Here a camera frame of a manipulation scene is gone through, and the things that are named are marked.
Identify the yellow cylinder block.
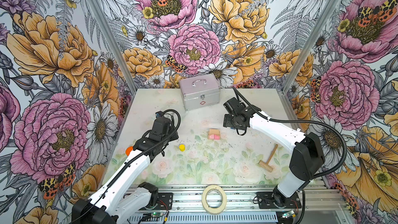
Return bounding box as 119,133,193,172
179,144,186,151

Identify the short natural wood block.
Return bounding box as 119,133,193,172
208,129,220,135

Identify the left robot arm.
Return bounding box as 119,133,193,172
71,110,181,224

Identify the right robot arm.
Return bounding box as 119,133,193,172
223,97,325,208

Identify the silver metal first-aid case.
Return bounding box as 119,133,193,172
179,74,220,111

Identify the wooden toy mallet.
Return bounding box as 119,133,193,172
258,144,278,172

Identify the masking tape roll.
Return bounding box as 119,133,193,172
201,185,227,215

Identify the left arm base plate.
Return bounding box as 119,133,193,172
154,192,174,211

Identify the aluminium front rail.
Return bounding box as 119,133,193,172
79,183,349,224

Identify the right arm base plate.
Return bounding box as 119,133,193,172
256,191,302,209

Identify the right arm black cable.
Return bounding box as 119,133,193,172
232,86,347,224

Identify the left aluminium frame post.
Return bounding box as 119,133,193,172
87,0,137,97

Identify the aluminium frame post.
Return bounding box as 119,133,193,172
87,0,137,97
282,0,341,94

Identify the right aluminium frame post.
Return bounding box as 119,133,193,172
282,0,341,94

